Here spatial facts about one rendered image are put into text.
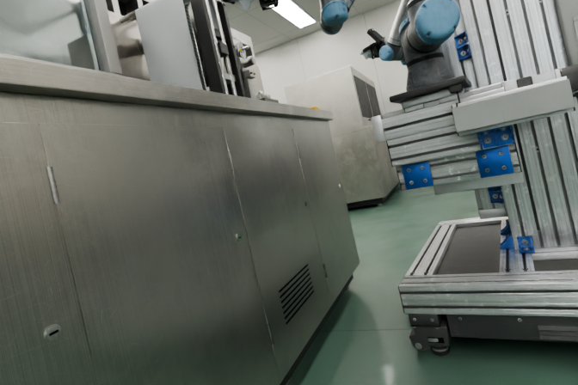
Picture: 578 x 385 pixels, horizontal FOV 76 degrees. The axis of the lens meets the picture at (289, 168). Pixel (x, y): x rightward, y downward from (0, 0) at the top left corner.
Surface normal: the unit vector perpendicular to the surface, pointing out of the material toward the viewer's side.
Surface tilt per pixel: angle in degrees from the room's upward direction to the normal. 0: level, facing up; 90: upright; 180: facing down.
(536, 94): 90
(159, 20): 90
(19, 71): 90
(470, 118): 90
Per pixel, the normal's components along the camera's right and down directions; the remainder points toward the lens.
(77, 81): 0.89, -0.20
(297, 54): -0.39, 0.09
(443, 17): -0.06, 0.15
